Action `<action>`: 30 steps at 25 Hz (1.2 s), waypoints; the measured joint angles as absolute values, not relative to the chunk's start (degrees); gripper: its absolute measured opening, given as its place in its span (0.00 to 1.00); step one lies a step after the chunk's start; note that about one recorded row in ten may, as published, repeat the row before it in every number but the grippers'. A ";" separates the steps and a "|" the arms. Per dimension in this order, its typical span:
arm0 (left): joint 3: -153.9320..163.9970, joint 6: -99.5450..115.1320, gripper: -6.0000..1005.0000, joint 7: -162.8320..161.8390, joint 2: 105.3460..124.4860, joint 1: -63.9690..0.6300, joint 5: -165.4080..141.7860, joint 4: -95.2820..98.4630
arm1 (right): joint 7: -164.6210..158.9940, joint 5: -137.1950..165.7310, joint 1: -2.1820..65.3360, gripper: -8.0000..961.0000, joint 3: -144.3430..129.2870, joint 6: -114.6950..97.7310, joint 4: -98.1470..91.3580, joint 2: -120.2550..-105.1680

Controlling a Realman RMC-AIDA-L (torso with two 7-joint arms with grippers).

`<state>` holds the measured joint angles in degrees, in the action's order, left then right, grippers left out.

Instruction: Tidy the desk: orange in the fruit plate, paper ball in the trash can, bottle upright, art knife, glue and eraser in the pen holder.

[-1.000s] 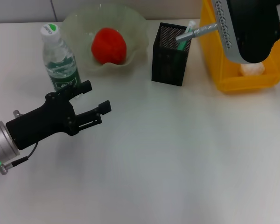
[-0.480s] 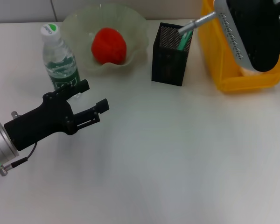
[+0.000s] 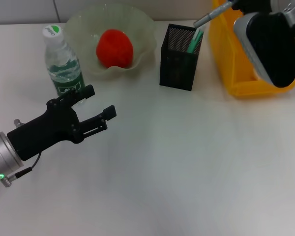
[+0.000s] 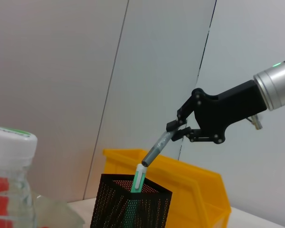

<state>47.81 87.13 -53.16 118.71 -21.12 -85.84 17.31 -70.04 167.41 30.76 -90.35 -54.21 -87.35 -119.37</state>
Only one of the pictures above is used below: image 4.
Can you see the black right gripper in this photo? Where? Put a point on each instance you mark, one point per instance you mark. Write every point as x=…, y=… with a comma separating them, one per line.
x=223, y=111

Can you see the mint green utility knife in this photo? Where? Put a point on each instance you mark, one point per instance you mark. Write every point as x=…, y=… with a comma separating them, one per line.
x=139, y=178

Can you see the green label water bottle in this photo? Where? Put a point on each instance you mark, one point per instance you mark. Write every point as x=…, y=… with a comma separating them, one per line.
x=12, y=180

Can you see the black mesh pen holder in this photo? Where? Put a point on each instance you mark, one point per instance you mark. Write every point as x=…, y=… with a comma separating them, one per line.
x=147, y=209

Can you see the yellow plastic bin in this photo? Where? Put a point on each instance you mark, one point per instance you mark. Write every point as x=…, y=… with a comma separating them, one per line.
x=192, y=190

